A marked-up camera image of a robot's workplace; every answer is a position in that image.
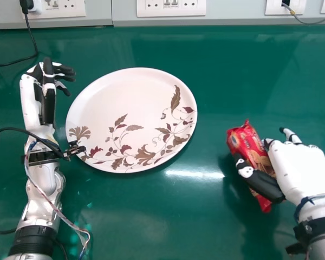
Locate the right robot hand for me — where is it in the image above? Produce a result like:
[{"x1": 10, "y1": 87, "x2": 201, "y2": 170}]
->
[{"x1": 234, "y1": 127, "x2": 325, "y2": 242}]

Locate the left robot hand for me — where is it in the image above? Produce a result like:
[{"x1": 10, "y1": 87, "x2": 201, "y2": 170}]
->
[{"x1": 18, "y1": 56, "x2": 77, "y2": 166}]

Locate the red biscuit packet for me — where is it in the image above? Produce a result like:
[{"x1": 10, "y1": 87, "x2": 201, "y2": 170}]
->
[{"x1": 226, "y1": 119, "x2": 279, "y2": 215}]

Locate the white plate brown leaf pattern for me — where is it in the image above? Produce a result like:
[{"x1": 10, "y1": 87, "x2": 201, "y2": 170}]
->
[{"x1": 64, "y1": 67, "x2": 198, "y2": 173}]

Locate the white plug adapter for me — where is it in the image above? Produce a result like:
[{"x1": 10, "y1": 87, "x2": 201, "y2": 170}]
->
[{"x1": 22, "y1": 0, "x2": 43, "y2": 16}]

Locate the black power plug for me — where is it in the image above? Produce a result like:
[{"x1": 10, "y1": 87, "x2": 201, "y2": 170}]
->
[{"x1": 19, "y1": 0, "x2": 33, "y2": 14}]

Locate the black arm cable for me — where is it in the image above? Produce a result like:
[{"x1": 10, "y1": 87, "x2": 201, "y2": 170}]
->
[{"x1": 0, "y1": 127, "x2": 71, "y2": 235}]

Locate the black power cable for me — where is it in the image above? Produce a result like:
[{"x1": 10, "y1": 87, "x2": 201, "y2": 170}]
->
[{"x1": 0, "y1": 12, "x2": 40, "y2": 67}]

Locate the grey cable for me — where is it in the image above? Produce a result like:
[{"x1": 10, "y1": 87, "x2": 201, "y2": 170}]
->
[{"x1": 283, "y1": 2, "x2": 325, "y2": 25}]

